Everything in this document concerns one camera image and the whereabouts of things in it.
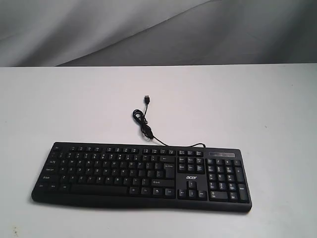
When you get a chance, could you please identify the grey backdrop cloth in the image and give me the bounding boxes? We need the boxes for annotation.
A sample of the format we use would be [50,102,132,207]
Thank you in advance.
[0,0,317,67]

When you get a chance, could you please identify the black USB cable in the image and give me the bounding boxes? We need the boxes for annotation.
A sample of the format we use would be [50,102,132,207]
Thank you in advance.
[132,94,206,149]

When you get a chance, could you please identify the black acer keyboard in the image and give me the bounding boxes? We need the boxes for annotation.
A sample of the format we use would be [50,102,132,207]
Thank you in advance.
[32,142,252,212]

